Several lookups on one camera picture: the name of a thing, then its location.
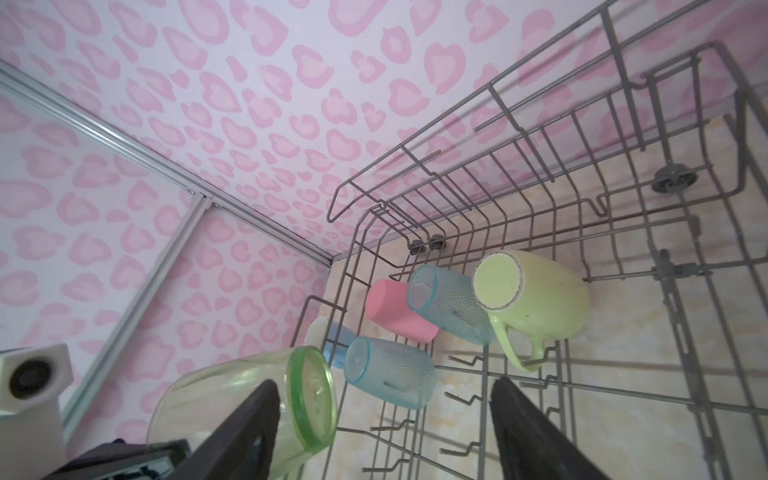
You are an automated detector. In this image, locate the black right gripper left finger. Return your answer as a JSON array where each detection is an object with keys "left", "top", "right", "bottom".
[{"left": 169, "top": 380, "right": 280, "bottom": 480}]

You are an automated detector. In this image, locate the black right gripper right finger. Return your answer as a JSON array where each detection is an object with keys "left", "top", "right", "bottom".
[{"left": 490, "top": 377, "right": 606, "bottom": 479}]

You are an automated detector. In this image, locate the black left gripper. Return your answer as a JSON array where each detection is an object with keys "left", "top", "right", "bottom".
[{"left": 44, "top": 439, "right": 191, "bottom": 480}]

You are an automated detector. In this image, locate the green transparent glass cup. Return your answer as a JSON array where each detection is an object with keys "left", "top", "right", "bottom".
[{"left": 147, "top": 346, "right": 339, "bottom": 479}]

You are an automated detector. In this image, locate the blue handled white mug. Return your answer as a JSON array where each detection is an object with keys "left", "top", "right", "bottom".
[{"left": 303, "top": 316, "right": 357, "bottom": 369}]

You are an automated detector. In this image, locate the cream green-handled mug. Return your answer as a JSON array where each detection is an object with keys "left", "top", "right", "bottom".
[{"left": 472, "top": 250, "right": 590, "bottom": 372}]

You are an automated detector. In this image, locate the teal textured plastic cup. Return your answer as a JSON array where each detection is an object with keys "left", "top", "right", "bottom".
[{"left": 406, "top": 265, "right": 495, "bottom": 346}]

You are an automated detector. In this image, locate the pink plastic cup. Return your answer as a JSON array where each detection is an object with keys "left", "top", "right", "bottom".
[{"left": 365, "top": 279, "right": 439, "bottom": 344}]

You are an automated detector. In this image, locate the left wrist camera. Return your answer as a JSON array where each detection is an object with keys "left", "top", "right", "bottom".
[{"left": 1, "top": 343, "right": 73, "bottom": 479}]

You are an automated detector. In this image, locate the grey wire dish rack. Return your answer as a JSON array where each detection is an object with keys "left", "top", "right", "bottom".
[{"left": 298, "top": 1, "right": 767, "bottom": 479}]

